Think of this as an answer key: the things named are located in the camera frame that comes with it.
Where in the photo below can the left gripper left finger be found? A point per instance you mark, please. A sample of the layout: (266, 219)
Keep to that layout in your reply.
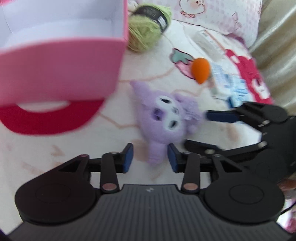
(113, 163)

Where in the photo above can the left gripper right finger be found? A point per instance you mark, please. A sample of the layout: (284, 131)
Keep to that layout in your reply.
(187, 163)

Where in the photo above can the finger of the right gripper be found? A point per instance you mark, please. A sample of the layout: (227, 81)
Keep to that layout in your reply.
(226, 116)

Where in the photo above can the purple plush toy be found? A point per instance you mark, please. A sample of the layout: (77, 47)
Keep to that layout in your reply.
(164, 118)

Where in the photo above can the clear box orange label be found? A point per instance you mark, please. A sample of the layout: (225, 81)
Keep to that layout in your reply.
(209, 45)

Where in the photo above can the blue wet wipes pack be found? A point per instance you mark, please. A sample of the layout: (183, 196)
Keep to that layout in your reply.
(238, 91)

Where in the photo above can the white blue medicine box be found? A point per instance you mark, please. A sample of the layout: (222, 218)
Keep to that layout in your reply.
(218, 83)

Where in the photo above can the orange makeup sponge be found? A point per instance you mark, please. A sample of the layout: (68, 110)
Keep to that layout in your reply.
(200, 70)

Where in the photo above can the beige padded headboard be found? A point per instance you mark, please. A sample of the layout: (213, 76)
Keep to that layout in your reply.
(274, 50)

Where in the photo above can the pink checkered pillow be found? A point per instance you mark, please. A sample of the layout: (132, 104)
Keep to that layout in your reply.
(238, 19)

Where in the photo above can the pink storage box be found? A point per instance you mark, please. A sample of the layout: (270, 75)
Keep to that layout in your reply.
(61, 50)

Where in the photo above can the green yarn ball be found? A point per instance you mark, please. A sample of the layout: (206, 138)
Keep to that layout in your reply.
(146, 25)

